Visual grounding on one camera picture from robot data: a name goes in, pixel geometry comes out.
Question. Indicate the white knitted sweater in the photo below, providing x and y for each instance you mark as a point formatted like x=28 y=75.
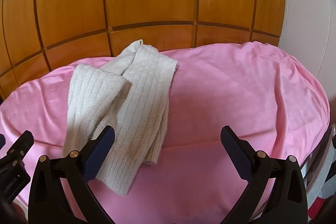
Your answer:
x=131 y=94

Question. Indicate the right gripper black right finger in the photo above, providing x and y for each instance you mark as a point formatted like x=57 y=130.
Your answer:
x=275 y=191

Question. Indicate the pink bed sheet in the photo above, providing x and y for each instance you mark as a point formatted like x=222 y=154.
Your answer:
x=265 y=95

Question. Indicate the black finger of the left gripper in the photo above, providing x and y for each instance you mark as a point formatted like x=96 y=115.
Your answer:
x=19 y=142

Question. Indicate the wooden wardrobe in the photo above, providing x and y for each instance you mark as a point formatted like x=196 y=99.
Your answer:
x=38 y=36

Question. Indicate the red cloth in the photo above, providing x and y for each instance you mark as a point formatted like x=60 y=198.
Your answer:
x=316 y=208

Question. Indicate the grey chair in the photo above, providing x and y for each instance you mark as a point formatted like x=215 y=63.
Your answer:
x=317 y=181

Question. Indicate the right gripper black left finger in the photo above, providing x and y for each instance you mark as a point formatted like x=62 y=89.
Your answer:
x=47 y=200

